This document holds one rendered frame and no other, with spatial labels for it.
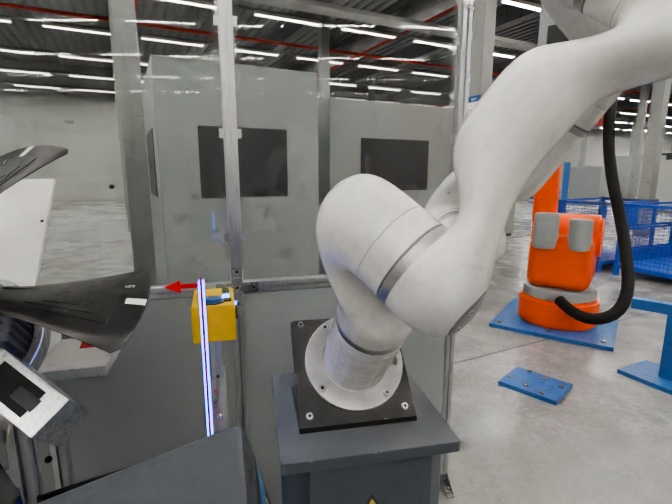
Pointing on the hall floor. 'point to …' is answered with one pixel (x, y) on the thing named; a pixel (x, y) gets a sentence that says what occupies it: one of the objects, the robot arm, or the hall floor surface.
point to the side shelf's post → (62, 461)
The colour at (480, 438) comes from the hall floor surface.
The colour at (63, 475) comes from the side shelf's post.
